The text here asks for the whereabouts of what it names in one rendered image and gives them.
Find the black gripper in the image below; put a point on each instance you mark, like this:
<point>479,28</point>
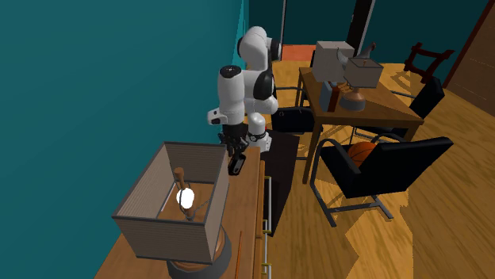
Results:
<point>233,133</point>

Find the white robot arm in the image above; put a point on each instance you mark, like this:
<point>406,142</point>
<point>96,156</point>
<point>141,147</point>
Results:
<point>231,96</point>

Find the dark robot stand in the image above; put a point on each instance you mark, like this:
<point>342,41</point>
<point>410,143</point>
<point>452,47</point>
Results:
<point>281,162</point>

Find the black cantilever chair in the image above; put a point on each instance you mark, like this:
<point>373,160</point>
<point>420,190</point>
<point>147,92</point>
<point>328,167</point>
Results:
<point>294,120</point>
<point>427,96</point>
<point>390,166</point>

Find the wooden chest of drawers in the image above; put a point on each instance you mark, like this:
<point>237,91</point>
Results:
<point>241,208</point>

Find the grey-blue book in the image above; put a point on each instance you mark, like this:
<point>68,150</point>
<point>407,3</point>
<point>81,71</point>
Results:
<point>325,96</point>

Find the orange rug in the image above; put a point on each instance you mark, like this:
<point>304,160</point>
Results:
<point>297,52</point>

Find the brown book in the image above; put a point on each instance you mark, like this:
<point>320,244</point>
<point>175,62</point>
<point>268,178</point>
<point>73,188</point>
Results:
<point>334,99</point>

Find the grey box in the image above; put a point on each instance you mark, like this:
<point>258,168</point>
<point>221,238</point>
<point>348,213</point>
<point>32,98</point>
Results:
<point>326,61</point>

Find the thin brown stick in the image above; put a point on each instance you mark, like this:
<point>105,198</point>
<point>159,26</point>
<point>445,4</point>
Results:
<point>238,255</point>

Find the large square shade table lamp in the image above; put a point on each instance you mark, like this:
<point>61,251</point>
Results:
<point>166,235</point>

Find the orange basketball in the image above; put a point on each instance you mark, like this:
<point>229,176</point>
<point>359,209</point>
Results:
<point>360,152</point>

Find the small square shade table lamp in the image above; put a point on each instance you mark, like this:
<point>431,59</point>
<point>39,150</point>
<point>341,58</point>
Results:
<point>362,73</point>

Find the wooden table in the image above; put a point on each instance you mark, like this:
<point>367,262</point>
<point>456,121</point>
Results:
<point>383,108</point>

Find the dark red wooden chair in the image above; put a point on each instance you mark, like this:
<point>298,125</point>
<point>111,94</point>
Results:
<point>425,61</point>

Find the brown wooden door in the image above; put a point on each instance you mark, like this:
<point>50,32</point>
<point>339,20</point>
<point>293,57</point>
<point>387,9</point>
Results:
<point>475,65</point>

